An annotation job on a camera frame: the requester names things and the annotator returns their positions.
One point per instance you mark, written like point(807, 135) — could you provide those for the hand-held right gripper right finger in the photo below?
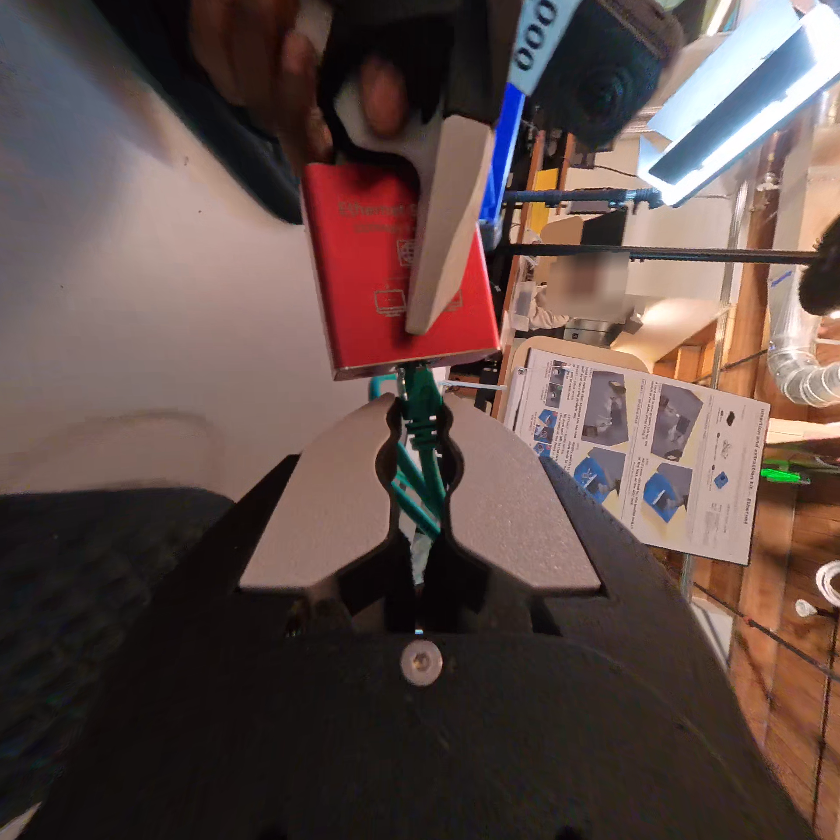
point(518, 525)

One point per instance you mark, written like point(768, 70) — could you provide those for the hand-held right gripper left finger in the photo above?
point(321, 525)

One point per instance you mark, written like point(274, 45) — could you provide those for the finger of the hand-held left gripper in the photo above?
point(449, 216)

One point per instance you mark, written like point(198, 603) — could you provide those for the blue plastic bin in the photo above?
point(502, 170)

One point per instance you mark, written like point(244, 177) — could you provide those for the red power bank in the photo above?
point(354, 282)

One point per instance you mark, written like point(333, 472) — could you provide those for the person's left hand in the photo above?
point(262, 52)

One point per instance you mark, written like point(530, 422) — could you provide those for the printed instruction poster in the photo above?
point(656, 459)

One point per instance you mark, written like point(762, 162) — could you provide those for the black metal rod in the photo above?
point(689, 253)

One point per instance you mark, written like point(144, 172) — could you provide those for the black mesh chair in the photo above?
point(79, 590)

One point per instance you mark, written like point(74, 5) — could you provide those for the ceiling light fixture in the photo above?
point(735, 124)

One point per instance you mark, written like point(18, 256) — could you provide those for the green lit sign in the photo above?
point(784, 474)

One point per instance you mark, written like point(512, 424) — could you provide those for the silver air duct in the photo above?
point(807, 380)

